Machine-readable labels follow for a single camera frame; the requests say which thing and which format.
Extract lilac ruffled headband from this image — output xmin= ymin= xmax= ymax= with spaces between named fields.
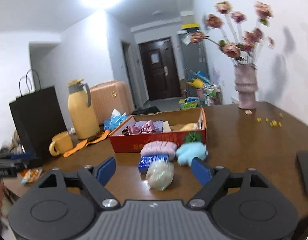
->
xmin=140 ymin=141 xmax=178 ymax=161

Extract dried pink roses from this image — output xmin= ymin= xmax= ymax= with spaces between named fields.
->
xmin=183 ymin=1 xmax=275 ymax=65

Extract red cardboard box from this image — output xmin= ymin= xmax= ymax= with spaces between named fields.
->
xmin=109 ymin=107 xmax=207 ymax=153

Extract purple satin bow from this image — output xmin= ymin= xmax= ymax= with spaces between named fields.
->
xmin=127 ymin=120 xmax=156 ymax=134

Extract orange snack packet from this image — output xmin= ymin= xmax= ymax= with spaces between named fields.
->
xmin=20 ymin=167 xmax=43 ymax=185

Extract grey refrigerator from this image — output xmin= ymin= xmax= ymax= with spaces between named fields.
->
xmin=177 ymin=30 xmax=209 ymax=80

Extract white block in box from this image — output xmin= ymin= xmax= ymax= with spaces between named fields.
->
xmin=162 ymin=121 xmax=171 ymax=133

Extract yellow mug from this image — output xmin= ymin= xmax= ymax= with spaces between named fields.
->
xmin=49 ymin=132 xmax=74 ymax=157

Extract pink textured vase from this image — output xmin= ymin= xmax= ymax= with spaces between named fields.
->
xmin=234 ymin=64 xmax=258 ymax=110

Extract dark entrance door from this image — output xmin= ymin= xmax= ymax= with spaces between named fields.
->
xmin=139 ymin=37 xmax=181 ymax=101

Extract peach suitcase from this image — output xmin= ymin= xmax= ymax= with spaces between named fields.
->
xmin=90 ymin=80 xmax=134 ymax=124

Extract black paper bag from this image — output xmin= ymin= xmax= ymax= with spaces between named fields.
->
xmin=9 ymin=69 xmax=68 ymax=160

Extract black tablet device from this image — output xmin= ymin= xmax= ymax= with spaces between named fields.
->
xmin=296 ymin=151 xmax=308 ymax=196

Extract yellow thermos jug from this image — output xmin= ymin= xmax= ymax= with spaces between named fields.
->
xmin=68 ymin=79 xmax=100 ymax=140

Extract lavender towel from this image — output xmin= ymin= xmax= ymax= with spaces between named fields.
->
xmin=135 ymin=120 xmax=164 ymax=132

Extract blue pocket tissue pack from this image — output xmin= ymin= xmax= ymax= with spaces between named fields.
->
xmin=138 ymin=154 xmax=168 ymax=174

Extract wire rack with clutter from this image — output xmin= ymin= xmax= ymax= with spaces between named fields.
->
xmin=178 ymin=71 xmax=222 ymax=109

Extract orange strap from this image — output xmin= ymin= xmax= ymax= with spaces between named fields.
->
xmin=63 ymin=129 xmax=112 ymax=158

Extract yellow box on fridge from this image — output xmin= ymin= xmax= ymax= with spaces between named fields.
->
xmin=181 ymin=23 xmax=199 ymax=29

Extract yellow white plush paw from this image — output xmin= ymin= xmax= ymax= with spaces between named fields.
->
xmin=179 ymin=122 xmax=201 ymax=132

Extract light blue plush toy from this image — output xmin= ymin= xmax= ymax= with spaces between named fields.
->
xmin=175 ymin=142 xmax=208 ymax=167

